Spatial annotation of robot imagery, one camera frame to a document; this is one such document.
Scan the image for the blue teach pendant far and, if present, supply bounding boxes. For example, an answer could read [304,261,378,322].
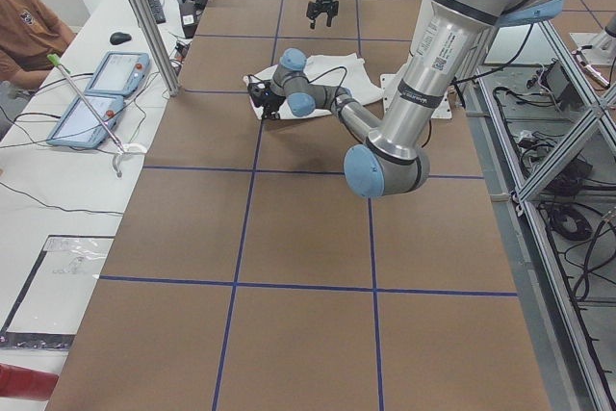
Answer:
[85,51,150,97]

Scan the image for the white long-sleeve printed shirt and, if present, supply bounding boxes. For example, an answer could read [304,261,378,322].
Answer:
[243,53,383,120]

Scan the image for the metal grabber stick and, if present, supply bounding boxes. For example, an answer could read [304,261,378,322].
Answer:
[47,54,146,178]

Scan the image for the blue teach pendant near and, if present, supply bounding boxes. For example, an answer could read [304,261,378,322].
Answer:
[46,94,124,149]

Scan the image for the black computer mouse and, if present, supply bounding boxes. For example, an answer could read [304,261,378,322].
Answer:
[109,32,132,45]

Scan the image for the red cylinder object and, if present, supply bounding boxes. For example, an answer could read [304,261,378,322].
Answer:
[1,364,59,401]

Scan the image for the aluminium frame column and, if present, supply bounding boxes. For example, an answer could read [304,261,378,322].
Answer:
[128,0,180,96]

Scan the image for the aluminium truss frame right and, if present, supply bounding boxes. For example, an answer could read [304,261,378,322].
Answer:
[468,13,615,410]

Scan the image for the person in brown shirt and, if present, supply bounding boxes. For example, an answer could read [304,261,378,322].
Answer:
[1,0,76,90]

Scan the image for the blue teach pendant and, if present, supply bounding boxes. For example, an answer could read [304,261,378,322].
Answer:
[46,94,124,149]
[85,51,150,97]

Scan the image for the black keyboard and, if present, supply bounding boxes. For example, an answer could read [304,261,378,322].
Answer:
[146,0,167,24]

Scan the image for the clear plastic sleeve sheet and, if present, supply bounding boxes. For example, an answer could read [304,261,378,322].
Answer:
[1,235,114,351]

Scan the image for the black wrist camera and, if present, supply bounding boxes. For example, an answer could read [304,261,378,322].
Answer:
[247,82,270,108]

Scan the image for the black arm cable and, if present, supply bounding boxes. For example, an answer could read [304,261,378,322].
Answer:
[247,65,352,94]

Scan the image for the black electronics box floor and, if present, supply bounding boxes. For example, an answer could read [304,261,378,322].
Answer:
[540,60,583,112]

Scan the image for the black floor cable bundle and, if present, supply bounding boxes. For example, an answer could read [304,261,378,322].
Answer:
[538,198,616,306]

